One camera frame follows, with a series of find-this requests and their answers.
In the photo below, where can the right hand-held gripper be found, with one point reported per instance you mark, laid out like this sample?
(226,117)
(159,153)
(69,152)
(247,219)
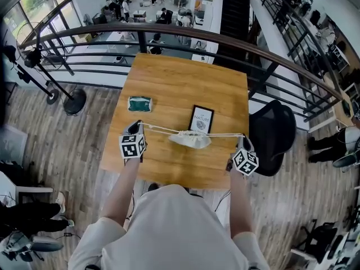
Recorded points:
(245,162)

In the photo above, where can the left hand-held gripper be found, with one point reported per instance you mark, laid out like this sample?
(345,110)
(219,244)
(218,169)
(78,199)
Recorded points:
(132,148)

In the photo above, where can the person's right forearm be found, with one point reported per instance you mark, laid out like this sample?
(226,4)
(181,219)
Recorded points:
(241,204)

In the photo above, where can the person's left forearm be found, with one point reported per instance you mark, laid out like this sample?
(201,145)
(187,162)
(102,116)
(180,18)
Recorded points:
(123,190)

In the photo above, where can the green and white sponge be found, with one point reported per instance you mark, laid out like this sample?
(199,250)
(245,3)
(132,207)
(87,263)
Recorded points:
(139,104)

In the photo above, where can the black office chair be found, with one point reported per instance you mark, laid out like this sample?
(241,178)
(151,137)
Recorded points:
(271,139)

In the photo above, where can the black framed picture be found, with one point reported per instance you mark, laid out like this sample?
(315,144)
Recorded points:
(201,119)

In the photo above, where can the black standing fan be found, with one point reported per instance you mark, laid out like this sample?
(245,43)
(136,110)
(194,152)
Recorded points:
(74,101)

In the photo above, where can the dark metal railing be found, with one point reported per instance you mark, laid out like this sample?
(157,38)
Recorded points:
(174,30)

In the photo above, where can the black tripod stand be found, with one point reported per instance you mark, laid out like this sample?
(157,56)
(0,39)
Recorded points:
(33,79)

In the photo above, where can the person's white shirt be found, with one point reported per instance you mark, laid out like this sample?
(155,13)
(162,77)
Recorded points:
(171,232)

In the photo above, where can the group of people downstairs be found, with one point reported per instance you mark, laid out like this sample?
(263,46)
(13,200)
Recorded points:
(157,7)

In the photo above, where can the black mesh chair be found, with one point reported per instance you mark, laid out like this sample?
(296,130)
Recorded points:
(319,239)

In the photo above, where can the black power adapter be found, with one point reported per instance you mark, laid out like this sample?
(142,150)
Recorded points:
(68,234)

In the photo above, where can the white desk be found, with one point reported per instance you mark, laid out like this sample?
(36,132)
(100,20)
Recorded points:
(17,188)

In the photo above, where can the large window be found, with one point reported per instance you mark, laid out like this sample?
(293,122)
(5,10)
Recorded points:
(36,8)

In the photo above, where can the grey swivel chair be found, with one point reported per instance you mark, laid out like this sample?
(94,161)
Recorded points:
(31,245)

